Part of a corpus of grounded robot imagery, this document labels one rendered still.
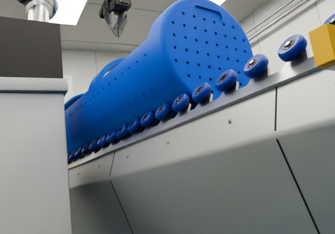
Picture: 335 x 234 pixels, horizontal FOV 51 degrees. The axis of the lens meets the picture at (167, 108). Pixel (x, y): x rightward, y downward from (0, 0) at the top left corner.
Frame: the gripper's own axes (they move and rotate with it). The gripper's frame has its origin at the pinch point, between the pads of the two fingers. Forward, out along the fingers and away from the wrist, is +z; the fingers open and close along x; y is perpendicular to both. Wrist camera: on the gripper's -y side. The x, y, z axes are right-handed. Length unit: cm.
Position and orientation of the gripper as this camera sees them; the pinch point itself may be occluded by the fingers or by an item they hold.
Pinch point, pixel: (116, 34)
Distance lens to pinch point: 135.4
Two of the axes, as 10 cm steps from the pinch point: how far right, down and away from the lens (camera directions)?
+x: 8.4, 0.2, 5.4
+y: 5.2, -2.6, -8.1
